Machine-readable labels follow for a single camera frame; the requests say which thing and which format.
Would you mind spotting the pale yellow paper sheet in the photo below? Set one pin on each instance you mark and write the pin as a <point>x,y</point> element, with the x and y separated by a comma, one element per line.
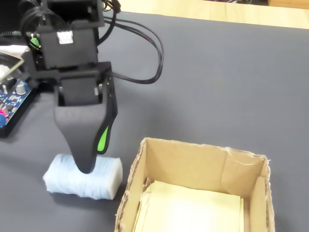
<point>193,210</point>

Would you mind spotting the open cardboard box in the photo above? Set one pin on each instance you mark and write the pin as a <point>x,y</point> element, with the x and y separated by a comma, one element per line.
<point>193,164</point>

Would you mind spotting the light blue foam block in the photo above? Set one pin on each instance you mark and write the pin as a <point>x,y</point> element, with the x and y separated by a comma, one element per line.
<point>72,183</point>

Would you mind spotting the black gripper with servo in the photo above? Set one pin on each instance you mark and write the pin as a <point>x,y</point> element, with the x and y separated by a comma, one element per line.
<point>77,91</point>

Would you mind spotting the dark grey textured mat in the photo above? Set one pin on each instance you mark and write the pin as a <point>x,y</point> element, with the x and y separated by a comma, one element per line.
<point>217,84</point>

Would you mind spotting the black barrel power plug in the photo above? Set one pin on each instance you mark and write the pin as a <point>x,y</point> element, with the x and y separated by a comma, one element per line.
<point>14,33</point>

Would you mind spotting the controller board with green terminal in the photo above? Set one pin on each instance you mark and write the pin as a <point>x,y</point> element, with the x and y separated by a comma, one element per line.
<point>34,42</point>

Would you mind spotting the white paper sheet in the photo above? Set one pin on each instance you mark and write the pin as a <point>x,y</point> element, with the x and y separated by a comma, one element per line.
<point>12,48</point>

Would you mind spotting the blue circuit board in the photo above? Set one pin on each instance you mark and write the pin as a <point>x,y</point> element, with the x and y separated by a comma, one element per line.
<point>14,96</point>

